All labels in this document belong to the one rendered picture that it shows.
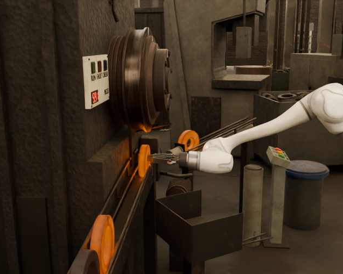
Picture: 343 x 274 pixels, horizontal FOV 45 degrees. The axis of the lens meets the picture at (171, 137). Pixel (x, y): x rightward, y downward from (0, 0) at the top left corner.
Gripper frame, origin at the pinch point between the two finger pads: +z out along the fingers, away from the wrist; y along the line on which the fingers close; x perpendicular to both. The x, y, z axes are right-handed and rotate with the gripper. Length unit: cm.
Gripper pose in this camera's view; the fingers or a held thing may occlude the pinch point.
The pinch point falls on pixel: (145, 157)
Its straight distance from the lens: 195.2
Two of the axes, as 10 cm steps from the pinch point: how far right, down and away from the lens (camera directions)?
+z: -9.9, -0.6, 1.0
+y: 1.1, -2.3, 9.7
